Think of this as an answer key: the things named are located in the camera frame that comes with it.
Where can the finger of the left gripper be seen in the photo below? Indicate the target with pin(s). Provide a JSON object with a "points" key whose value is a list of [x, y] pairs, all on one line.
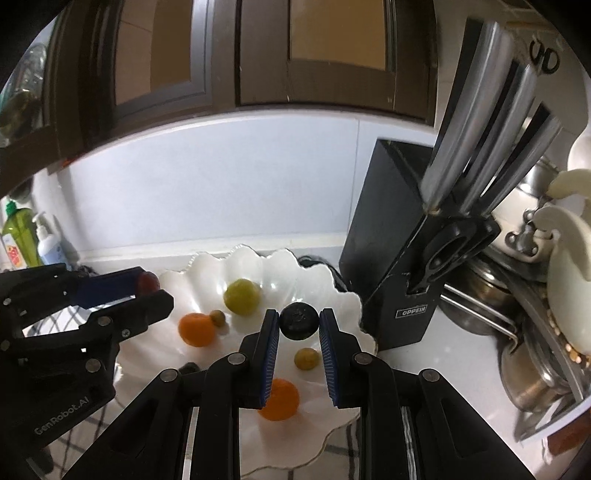
{"points": [[87, 292], [106, 328]]}

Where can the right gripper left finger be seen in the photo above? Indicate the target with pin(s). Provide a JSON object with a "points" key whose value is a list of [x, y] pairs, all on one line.
{"points": [[179, 411]]}

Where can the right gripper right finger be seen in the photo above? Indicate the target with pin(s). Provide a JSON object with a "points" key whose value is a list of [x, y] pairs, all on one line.
{"points": [[413, 426]]}

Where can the red cherry tomato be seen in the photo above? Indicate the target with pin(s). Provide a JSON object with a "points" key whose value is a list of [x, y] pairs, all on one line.
{"points": [[147, 283]]}

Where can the orange kumquat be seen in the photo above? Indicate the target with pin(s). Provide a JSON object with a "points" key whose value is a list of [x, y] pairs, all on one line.
{"points": [[196, 330], [283, 401]]}

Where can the dark plum fruit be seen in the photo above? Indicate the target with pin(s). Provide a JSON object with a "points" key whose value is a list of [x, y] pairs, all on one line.
{"points": [[298, 321]]}

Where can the black kitchen scissors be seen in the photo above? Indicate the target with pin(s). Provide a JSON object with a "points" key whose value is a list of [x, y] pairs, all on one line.
{"points": [[458, 242]]}

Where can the white blue pump bottle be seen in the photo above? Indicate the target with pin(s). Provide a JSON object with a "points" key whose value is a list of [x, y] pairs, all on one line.
{"points": [[49, 247]]}

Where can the orange kumquat in bowl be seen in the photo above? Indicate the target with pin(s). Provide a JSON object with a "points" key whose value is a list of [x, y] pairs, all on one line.
{"points": [[196, 330]]}

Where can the green dish soap bottle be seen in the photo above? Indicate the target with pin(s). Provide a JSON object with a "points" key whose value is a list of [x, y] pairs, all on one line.
{"points": [[19, 237]]}

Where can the small green grape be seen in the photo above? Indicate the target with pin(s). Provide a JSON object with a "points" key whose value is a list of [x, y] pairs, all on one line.
{"points": [[218, 318]]}

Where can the yellow green grape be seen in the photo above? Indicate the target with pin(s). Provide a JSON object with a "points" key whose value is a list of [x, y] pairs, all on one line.
{"points": [[307, 359]]}

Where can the steel pot lower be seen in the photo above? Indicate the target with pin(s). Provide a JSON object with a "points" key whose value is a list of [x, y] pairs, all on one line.
{"points": [[531, 375]]}

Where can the steel pot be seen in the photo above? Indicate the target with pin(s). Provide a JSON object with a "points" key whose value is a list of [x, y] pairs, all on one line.
{"points": [[476, 300], [531, 375]]}

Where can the steel pot upper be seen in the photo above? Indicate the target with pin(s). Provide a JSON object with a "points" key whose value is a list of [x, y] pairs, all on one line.
{"points": [[476, 300]]}

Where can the large green plum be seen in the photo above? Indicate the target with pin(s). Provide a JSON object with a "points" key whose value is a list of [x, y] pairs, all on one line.
{"points": [[242, 297]]}

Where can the glass jar of sauce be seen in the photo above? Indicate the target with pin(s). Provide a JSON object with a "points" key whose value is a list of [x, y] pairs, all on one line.
{"points": [[570, 436]]}

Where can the black knife block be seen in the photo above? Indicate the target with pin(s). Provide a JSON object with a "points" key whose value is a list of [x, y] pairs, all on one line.
{"points": [[385, 243]]}

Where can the steel strainer lid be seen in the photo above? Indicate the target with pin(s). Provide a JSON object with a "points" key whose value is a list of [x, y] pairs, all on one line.
{"points": [[21, 97]]}

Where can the white lidded casserole pot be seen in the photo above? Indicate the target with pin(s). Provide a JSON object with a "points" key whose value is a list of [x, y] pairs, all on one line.
{"points": [[519, 239]]}

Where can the cream ceramic pot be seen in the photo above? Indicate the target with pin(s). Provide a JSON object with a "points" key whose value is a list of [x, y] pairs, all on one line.
{"points": [[568, 277]]}

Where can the brown window frame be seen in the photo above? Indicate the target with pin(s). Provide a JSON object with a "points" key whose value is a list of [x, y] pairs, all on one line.
{"points": [[114, 68]]}

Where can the steel knife handle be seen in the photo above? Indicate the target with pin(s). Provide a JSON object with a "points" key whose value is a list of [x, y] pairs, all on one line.
{"points": [[500, 133], [484, 63], [538, 136]]}

